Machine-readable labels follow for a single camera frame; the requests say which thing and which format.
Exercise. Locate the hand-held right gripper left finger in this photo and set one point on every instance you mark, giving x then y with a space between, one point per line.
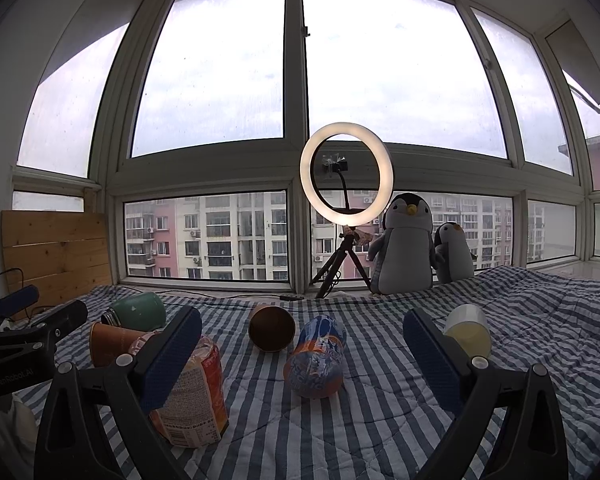
172 360

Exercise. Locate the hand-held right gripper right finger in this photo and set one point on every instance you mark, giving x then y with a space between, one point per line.
430 360

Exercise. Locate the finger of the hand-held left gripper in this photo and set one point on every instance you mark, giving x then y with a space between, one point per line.
17 299
67 316

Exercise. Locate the pink patterned cup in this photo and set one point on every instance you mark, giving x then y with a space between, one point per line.
142 342

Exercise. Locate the white translucent plastic cup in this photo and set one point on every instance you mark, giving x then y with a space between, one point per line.
472 340

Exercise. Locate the dark brown paper cup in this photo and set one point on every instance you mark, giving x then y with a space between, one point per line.
272 330

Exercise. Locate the orange labelled snack packet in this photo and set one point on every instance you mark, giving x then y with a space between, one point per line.
200 400

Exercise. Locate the white cloth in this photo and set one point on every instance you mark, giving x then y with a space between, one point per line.
5 425

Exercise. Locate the green insulated mug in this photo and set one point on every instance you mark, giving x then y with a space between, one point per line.
140 310

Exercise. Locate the wooden board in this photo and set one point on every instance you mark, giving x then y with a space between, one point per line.
55 250

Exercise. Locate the blue white striped blanket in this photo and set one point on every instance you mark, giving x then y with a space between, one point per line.
380 410

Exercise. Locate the small grey penguin plush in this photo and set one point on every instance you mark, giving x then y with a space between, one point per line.
452 260

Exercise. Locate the large grey penguin plush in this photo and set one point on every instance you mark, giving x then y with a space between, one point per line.
405 255

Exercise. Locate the small black remote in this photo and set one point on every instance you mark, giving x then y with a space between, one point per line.
291 298

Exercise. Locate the black tripod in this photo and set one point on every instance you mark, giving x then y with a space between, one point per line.
343 250

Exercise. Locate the white window frame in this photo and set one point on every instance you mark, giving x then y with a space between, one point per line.
292 85

